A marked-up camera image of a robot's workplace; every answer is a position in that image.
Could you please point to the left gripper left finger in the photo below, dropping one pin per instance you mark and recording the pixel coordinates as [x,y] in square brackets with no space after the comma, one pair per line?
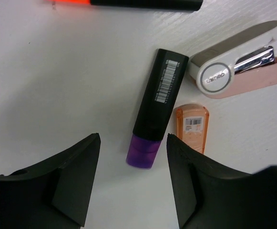
[54,193]

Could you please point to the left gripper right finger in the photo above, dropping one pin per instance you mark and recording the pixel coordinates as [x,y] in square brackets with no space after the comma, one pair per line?
[209,195]

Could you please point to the orange pastel highlighter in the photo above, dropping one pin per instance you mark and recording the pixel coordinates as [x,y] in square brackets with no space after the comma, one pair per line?
[191,122]

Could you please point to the purple cap black highlighter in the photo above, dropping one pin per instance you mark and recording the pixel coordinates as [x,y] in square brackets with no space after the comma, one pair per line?
[156,107]

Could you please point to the orange cap black highlighter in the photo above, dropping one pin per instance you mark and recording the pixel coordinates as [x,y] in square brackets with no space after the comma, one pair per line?
[174,5]

